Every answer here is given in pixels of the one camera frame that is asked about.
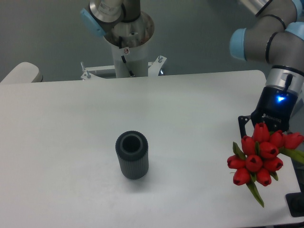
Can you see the dark grey ribbed vase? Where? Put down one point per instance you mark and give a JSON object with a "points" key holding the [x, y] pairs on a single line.
{"points": [[132, 151]]}

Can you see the red tulip bouquet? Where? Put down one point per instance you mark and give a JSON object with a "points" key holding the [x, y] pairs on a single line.
{"points": [[257, 161]]}

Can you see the black device at table edge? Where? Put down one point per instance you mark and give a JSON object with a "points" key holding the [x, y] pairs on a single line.
{"points": [[295, 203]]}

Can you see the beige chair armrest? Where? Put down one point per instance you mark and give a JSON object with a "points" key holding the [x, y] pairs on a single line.
{"points": [[24, 72]]}

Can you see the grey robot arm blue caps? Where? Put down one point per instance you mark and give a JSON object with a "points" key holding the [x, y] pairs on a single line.
{"points": [[277, 39]]}

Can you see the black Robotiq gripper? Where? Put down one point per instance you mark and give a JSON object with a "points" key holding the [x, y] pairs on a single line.
{"points": [[274, 108]]}

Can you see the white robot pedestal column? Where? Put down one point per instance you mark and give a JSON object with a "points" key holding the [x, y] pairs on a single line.
{"points": [[129, 41]]}

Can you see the white pedestal base frame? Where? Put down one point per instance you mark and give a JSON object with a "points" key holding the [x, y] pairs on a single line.
{"points": [[153, 69]]}

